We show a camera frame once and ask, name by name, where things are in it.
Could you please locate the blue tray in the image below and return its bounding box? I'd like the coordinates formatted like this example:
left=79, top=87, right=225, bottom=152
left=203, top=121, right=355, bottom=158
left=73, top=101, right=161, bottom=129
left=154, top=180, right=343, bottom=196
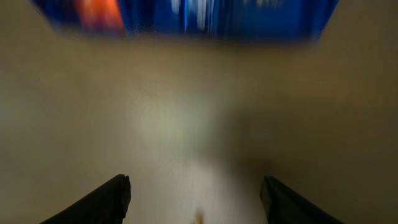
left=29, top=0, right=340, bottom=43

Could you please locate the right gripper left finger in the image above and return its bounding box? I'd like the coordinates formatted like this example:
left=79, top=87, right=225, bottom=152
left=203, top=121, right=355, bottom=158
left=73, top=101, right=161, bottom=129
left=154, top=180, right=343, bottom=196
left=39, top=174, right=132, bottom=224

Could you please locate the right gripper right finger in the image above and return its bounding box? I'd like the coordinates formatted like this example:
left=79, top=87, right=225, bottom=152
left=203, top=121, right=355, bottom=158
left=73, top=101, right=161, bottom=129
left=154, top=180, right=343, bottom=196
left=259, top=175, right=346, bottom=224

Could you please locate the orange candy box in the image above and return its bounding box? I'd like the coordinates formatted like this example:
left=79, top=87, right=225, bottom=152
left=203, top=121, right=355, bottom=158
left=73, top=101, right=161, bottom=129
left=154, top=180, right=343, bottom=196
left=73, top=0, right=126, bottom=32

